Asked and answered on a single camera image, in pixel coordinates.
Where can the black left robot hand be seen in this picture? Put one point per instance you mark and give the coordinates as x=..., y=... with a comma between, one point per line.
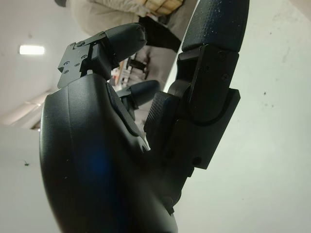
x=97, y=170

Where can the person in beige jacket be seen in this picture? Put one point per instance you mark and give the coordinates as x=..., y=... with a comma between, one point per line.
x=97, y=14

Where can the ceiling light panel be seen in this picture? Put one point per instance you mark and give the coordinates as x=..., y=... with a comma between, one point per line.
x=31, y=49

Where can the wooden crate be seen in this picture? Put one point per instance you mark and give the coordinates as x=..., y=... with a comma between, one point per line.
x=158, y=4

